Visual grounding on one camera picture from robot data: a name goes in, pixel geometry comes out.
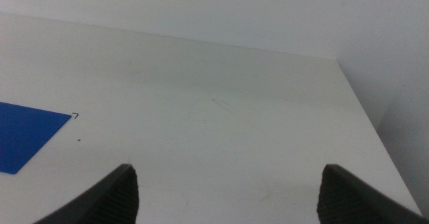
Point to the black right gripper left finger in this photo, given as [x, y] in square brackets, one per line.
[110, 200]

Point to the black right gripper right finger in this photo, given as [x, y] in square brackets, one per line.
[348, 204]

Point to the blue rectangular mat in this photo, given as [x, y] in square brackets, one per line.
[23, 133]

